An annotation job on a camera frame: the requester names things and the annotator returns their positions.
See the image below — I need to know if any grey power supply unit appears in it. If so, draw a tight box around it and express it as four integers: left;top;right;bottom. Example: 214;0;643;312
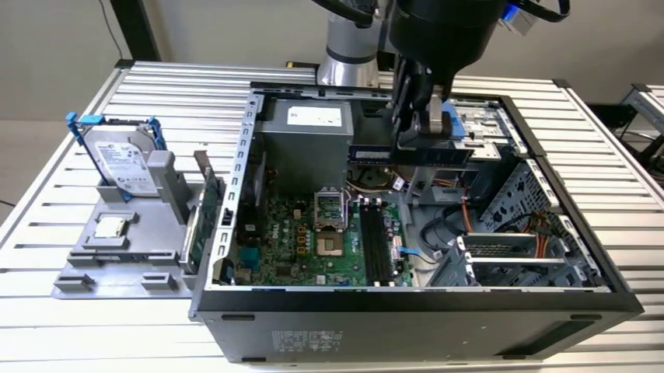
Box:
252;99;355;195

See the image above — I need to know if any metal socket cover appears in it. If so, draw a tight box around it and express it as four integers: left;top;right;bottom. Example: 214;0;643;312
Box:
313;187;347;231

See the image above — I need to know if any brown white wire bundle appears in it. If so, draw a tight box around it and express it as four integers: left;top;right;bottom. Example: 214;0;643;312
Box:
345;166;411;193

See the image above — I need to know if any black upright post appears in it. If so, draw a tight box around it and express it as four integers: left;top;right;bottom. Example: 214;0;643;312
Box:
108;0;162;63

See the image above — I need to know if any grey parts rack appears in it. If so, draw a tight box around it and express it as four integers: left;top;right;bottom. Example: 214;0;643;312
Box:
50;151;229;301

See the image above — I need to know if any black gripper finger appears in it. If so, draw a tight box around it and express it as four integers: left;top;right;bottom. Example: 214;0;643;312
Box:
420;74;456;138
392;58;431;151

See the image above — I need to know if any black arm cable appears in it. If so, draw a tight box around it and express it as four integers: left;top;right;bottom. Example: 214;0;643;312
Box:
308;0;385;29

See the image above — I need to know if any green graphics card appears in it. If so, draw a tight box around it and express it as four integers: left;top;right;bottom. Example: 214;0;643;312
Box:
178;150;225;275

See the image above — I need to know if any black RAM slot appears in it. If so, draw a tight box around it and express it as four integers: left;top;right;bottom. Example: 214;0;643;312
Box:
371;198;389;288
357;198;377;288
364;198;383;288
377;198;396;288

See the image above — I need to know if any blue drive latch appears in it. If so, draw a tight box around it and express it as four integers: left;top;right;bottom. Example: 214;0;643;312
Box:
447;101;463;140

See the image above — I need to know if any thin locking lever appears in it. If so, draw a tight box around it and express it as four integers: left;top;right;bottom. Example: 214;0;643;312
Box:
336;192;349;232

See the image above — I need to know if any coloured wire bundle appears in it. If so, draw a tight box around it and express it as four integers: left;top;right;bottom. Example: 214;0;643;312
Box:
526;211;551;260

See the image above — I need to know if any black open PC case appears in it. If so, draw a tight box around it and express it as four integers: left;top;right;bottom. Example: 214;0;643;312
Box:
185;80;643;364

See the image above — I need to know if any CPU socket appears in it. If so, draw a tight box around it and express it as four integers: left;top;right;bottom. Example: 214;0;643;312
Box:
315;232;347;257

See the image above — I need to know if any black looped wire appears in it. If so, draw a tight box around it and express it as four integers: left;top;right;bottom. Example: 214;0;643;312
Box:
420;215;467;254

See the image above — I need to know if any grey metal disk bay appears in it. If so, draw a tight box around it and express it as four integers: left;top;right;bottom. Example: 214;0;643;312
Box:
455;232;568;288

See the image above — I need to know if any silver CPU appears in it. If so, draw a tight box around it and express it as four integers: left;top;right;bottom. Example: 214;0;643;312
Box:
90;217;128;239

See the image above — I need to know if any green motherboard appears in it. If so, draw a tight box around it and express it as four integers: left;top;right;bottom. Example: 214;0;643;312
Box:
232;193;415;288

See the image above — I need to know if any silver metal drive cage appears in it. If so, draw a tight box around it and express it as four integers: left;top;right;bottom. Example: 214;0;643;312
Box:
401;99;514;203

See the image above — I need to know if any hard disk in blue carrier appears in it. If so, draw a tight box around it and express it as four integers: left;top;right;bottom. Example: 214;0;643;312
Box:
63;112;166;203

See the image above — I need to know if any orange wire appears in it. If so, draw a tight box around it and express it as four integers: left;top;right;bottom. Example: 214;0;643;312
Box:
459;197;474;235

